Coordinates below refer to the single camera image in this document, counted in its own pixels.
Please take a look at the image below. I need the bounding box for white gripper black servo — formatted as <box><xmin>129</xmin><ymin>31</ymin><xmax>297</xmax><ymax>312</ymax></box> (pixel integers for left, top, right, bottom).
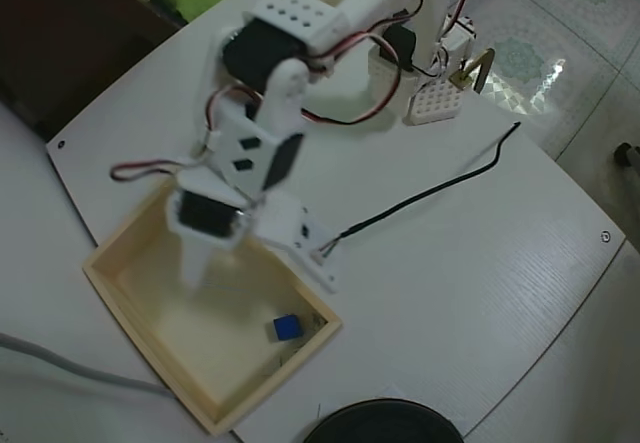
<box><xmin>167</xmin><ymin>167</ymin><xmax>302</xmax><ymax>300</ymax></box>

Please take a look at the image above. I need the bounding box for small blue cube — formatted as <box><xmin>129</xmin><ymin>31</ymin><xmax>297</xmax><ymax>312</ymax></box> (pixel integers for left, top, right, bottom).
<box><xmin>264</xmin><ymin>314</ymin><xmax>305</xmax><ymax>344</ymax></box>

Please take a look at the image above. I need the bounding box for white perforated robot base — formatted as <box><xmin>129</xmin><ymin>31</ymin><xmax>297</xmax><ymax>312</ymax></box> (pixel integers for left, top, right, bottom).
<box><xmin>367</xmin><ymin>45</ymin><xmax>464</xmax><ymax>127</ymax></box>

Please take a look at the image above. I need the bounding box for light wooden box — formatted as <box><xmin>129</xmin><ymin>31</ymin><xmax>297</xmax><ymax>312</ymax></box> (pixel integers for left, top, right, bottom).
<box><xmin>81</xmin><ymin>177</ymin><xmax>345</xmax><ymax>438</ymax></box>

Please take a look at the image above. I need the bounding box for black round bowl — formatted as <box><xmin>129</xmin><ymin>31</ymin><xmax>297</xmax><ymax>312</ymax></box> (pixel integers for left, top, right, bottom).
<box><xmin>302</xmin><ymin>398</ymin><xmax>466</xmax><ymax>443</ymax></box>

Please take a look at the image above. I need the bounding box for dark brown furniture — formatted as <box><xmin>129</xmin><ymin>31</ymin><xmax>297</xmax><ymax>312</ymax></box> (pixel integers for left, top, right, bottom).
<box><xmin>0</xmin><ymin>0</ymin><xmax>189</xmax><ymax>142</ymax></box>

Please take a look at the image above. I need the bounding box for brass table clamp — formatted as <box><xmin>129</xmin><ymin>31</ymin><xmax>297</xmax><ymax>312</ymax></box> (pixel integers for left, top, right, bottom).
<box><xmin>448</xmin><ymin>47</ymin><xmax>497</xmax><ymax>95</ymax></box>

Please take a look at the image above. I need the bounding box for dark grey stand leg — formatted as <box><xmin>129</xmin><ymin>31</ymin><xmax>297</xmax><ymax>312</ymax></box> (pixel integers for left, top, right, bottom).
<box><xmin>613</xmin><ymin>141</ymin><xmax>640</xmax><ymax>199</ymax></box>

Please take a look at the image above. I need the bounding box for thin gripper servo wire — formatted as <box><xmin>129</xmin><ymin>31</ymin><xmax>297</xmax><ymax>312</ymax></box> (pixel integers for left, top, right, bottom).
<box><xmin>109</xmin><ymin>157</ymin><xmax>206</xmax><ymax>183</ymax></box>

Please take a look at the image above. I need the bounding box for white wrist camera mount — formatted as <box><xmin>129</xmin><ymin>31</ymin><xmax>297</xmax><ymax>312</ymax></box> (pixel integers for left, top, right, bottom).
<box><xmin>254</xmin><ymin>202</ymin><xmax>347</xmax><ymax>295</ymax></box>

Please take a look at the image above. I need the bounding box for grey hose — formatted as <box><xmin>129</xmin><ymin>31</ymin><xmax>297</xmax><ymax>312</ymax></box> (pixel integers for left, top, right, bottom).
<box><xmin>0</xmin><ymin>331</ymin><xmax>174</xmax><ymax>399</ymax></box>

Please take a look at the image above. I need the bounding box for red black arm wire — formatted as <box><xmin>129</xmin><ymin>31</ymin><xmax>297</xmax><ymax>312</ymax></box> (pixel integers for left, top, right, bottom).
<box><xmin>299</xmin><ymin>32</ymin><xmax>401</xmax><ymax>127</ymax></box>

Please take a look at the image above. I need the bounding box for black camera cable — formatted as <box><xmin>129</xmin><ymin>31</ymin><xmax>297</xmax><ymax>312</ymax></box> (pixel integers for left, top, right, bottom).
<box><xmin>312</xmin><ymin>121</ymin><xmax>522</xmax><ymax>259</ymax></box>

